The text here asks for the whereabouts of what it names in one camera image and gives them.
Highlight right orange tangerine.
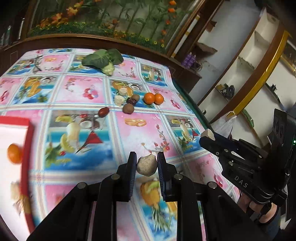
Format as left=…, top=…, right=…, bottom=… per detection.
left=154, top=93, right=164, bottom=105

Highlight brown kiwi-like fruit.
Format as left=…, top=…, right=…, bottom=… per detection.
left=132, top=94, right=140, bottom=102

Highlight orange tangerine in tray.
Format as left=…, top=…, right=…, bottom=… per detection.
left=7, top=144, right=23, bottom=164

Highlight dark wooden cabinet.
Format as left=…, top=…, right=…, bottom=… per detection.
left=1, top=1, right=222, bottom=91

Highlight green leafy cabbage vegetable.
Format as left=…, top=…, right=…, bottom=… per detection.
left=82, top=49, right=124, bottom=76

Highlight artificial flower glass display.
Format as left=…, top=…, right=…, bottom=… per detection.
left=28, top=0, right=204, bottom=54

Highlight left orange tangerine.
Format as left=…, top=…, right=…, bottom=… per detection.
left=143, top=92, right=155, bottom=105

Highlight red white tray box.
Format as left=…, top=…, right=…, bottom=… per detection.
left=1, top=116, right=34, bottom=240

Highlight red jujube date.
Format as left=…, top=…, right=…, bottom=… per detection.
left=98, top=107, right=109, bottom=118

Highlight dark red jujube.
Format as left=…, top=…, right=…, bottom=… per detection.
left=126, top=97, right=137, bottom=106

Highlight cream fruit slice piece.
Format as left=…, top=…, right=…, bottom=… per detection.
left=201, top=129, right=215, bottom=141

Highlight person's right hand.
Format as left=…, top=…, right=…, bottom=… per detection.
left=237, top=193, right=278, bottom=223

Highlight purple bottles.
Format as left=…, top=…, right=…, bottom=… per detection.
left=182, top=52, right=196, bottom=69

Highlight white plastic bag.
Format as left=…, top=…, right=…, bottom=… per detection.
left=211, top=111, right=237, bottom=138

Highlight white wall shelf unit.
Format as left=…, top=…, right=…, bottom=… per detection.
left=198, top=6, right=295, bottom=147

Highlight fruit print tablecloth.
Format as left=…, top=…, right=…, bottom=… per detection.
left=0, top=48, right=241, bottom=241

